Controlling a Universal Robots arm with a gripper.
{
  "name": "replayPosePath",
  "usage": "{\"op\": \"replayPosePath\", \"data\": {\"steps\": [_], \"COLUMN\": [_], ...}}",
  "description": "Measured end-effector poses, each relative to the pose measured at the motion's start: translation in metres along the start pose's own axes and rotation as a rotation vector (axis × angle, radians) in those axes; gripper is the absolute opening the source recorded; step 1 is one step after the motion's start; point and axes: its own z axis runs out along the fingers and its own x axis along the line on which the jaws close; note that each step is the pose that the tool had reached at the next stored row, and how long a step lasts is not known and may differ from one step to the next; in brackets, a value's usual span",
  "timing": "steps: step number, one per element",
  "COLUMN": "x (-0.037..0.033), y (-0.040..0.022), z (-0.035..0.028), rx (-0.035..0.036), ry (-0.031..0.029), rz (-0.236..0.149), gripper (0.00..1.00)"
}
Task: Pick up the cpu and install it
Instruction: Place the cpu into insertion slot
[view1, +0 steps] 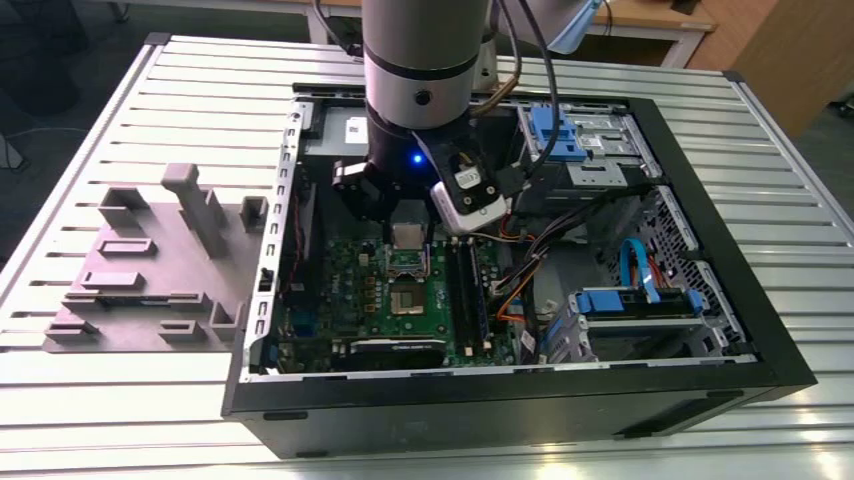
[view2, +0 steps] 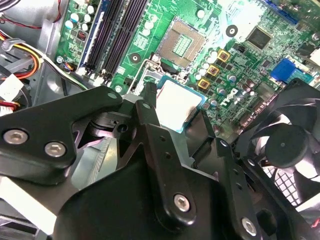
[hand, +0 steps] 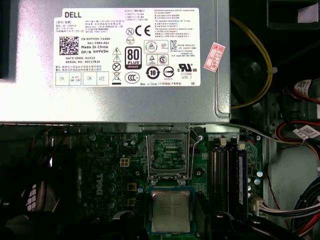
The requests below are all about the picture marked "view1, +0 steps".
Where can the grey parts rack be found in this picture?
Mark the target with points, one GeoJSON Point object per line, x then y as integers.
{"type": "Point", "coordinates": [168, 300]}

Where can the hard disk blue carrier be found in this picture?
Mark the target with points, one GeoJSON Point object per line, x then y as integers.
{"type": "Point", "coordinates": [604, 303]}

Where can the green motherboard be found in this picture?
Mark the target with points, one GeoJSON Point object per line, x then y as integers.
{"type": "Point", "coordinates": [354, 310]}

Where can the blue plastic drive bracket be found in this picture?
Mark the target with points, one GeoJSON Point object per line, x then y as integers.
{"type": "Point", "coordinates": [568, 140]}

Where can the wooden cabinet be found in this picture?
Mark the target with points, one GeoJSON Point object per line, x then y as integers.
{"type": "Point", "coordinates": [788, 60]}

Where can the grey metal disk bay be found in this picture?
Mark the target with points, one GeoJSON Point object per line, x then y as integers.
{"type": "Point", "coordinates": [641, 330]}

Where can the grey metal drive cage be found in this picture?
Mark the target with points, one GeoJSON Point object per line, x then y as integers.
{"type": "Point", "coordinates": [601, 175]}

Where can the black graphics card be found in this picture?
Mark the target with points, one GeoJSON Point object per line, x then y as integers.
{"type": "Point", "coordinates": [394, 352]}

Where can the grey power supply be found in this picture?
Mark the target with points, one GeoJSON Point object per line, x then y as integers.
{"type": "Point", "coordinates": [334, 150]}

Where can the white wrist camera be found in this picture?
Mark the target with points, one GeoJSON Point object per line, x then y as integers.
{"type": "Point", "coordinates": [474, 215]}

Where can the wooden desk white frame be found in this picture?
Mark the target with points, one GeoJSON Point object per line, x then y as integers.
{"type": "Point", "coordinates": [668, 17]}

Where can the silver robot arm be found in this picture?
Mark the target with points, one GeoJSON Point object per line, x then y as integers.
{"type": "Point", "coordinates": [421, 50]}

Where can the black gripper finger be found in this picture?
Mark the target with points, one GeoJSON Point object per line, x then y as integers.
{"type": "Point", "coordinates": [388, 230]}
{"type": "Point", "coordinates": [430, 230]}

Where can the silver CPU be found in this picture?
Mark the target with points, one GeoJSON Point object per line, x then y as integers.
{"type": "Point", "coordinates": [409, 235]}

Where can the black PC case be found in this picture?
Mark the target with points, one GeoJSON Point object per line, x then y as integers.
{"type": "Point", "coordinates": [508, 415]}

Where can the black case fan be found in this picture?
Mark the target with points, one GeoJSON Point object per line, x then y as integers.
{"type": "Point", "coordinates": [309, 220]}

